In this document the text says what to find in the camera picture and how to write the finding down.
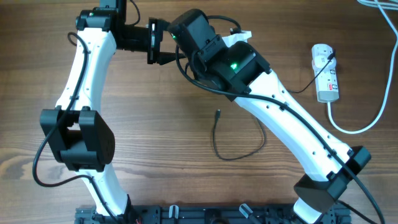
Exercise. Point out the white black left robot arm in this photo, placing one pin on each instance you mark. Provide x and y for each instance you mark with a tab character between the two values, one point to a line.
74	130

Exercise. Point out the white power strip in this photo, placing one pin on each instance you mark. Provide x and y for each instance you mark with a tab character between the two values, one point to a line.
324	67

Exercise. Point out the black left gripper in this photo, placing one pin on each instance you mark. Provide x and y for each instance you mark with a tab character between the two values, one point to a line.
153	43

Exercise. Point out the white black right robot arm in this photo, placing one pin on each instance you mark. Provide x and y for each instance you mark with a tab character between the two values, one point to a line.
239	72

